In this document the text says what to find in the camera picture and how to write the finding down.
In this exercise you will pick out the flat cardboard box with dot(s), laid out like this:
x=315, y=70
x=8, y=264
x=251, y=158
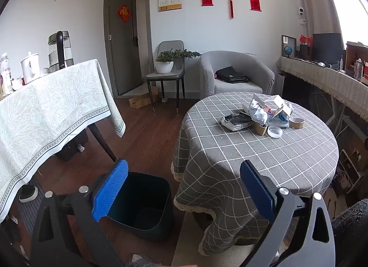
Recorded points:
x=141, y=101

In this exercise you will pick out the small cardboard box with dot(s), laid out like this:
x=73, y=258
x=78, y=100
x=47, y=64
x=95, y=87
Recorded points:
x=274, y=103

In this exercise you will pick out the grey armchair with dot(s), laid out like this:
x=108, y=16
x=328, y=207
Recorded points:
x=230, y=57

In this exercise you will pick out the light green patterned tablecloth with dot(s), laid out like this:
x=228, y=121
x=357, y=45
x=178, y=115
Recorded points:
x=43, y=111

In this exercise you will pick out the person's dark fuzzy clothing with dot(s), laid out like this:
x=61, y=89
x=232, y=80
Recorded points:
x=350, y=232

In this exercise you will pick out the dark teal trash bin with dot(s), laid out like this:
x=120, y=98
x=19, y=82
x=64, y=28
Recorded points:
x=143, y=198

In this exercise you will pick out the beige lace cloth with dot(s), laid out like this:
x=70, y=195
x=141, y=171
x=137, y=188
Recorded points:
x=330, y=80

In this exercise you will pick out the clear plastic bottle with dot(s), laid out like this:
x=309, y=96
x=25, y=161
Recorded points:
x=5, y=80

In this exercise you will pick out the grey shoe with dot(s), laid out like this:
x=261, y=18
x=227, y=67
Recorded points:
x=141, y=259

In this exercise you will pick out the glass electric kettle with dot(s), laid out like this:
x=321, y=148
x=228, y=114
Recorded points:
x=60, y=51

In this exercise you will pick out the potted plant white pot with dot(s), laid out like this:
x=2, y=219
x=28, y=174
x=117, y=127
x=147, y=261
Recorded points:
x=164, y=67

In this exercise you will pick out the red door decoration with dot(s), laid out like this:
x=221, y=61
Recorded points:
x=123, y=13

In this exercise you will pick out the white blue tissue packet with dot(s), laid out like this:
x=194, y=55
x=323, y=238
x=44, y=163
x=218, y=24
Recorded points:
x=283, y=118

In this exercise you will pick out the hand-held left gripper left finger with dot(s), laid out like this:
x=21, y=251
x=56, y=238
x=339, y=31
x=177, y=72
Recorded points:
x=110, y=189

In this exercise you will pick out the brown tape roll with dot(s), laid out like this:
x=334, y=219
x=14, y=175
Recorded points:
x=260, y=130
x=296, y=126

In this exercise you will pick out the grey checked tablecloth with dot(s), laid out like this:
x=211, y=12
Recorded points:
x=258, y=152

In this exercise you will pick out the grey dining chair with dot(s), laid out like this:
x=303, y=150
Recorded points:
x=169, y=47

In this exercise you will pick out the grey door frame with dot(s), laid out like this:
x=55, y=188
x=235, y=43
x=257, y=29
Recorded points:
x=107, y=39

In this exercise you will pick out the black handbag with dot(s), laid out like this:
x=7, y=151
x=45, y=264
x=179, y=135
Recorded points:
x=231, y=75

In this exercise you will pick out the white security camera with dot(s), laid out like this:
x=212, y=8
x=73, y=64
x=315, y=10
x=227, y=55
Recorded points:
x=301, y=13

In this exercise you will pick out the picture frame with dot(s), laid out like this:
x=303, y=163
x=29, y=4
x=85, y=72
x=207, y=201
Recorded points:
x=287, y=39

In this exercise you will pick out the small red flags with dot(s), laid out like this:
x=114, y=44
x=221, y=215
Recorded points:
x=305, y=38

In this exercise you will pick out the dark table leg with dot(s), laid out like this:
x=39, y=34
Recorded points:
x=103, y=143

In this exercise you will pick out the black white crumpled bag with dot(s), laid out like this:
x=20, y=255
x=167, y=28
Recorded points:
x=237, y=121

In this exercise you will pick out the white jug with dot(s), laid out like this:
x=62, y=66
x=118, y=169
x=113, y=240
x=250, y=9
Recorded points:
x=30, y=68

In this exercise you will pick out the dark shoe white sole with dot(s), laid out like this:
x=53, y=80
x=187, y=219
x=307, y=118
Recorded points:
x=28, y=190

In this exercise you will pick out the dark wooden box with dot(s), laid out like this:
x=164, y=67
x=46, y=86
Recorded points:
x=305, y=52

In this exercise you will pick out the striped floor mat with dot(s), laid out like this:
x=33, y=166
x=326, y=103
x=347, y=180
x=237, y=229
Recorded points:
x=27, y=212

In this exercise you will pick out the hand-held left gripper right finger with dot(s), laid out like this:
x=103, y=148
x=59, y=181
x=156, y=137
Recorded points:
x=257, y=189

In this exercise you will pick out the small blue globe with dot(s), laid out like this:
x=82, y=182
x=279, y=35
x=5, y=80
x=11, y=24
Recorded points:
x=287, y=50

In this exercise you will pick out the black monitor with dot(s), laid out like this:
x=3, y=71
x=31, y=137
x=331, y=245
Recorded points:
x=327, y=48

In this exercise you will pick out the grey door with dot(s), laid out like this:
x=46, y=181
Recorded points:
x=123, y=54

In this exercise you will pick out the white paper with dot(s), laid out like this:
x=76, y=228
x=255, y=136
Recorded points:
x=257, y=113

